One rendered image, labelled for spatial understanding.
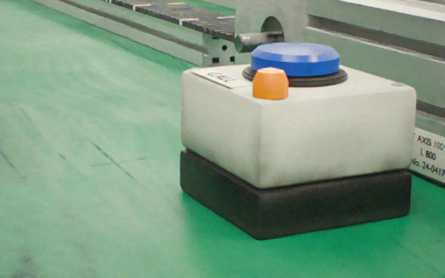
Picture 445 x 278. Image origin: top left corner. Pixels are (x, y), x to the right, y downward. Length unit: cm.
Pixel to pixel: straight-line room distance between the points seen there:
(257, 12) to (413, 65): 16
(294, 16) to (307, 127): 20
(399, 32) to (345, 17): 5
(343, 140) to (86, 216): 12
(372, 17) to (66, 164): 18
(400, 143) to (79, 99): 30
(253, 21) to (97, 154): 16
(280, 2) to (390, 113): 20
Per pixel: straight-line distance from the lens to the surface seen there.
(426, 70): 51
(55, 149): 56
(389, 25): 53
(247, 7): 66
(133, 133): 59
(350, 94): 43
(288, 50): 45
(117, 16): 97
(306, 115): 42
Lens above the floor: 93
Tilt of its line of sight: 14 degrees down
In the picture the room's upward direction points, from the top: straight up
